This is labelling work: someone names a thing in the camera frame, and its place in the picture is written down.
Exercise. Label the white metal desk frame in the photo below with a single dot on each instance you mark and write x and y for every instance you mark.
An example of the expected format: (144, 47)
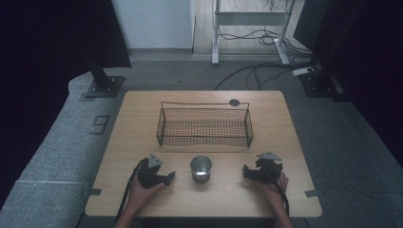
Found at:
(250, 18)

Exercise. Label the white power strip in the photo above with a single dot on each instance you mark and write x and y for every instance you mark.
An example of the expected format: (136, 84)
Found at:
(302, 71)

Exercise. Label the grey tape piece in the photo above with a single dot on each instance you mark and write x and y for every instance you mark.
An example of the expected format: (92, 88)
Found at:
(95, 192)
(311, 193)

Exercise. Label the dark round table grommet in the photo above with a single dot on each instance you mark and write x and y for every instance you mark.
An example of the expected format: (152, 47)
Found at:
(234, 102)

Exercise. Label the metal cup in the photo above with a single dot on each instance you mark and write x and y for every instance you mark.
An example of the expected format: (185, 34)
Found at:
(201, 169)

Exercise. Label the person's right hand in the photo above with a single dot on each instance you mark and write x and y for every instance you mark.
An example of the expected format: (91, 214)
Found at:
(272, 191)

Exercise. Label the black curtain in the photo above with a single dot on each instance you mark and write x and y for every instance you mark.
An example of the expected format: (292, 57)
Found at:
(374, 63)
(47, 63)

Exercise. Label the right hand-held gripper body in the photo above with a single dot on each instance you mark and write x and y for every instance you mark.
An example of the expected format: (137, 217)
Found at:
(269, 171)

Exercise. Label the person's left hand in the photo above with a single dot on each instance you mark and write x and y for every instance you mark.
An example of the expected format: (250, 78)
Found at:
(141, 194)

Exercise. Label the black stand with base plate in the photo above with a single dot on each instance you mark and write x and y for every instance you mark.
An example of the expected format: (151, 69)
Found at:
(104, 85)
(323, 85)

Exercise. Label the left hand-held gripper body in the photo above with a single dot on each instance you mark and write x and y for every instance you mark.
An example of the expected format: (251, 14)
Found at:
(149, 177)

